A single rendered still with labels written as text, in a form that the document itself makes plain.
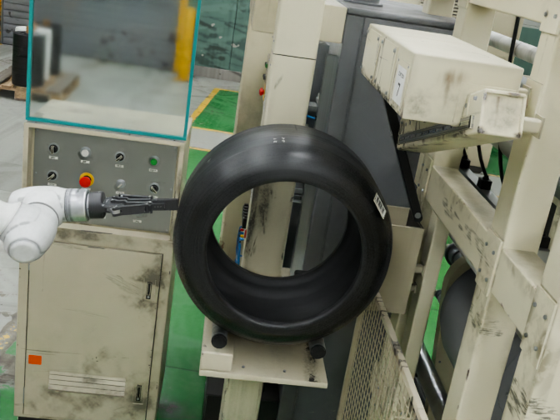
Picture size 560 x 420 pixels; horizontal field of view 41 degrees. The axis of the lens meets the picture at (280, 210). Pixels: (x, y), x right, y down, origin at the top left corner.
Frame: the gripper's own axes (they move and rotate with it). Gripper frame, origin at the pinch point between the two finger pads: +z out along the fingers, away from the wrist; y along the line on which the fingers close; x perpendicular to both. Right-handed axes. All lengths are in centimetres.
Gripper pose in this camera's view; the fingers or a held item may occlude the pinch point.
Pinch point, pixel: (165, 204)
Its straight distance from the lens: 207.0
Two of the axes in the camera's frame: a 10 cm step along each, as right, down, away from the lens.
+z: 10.0, -0.1, 0.4
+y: -0.4, -3.4, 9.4
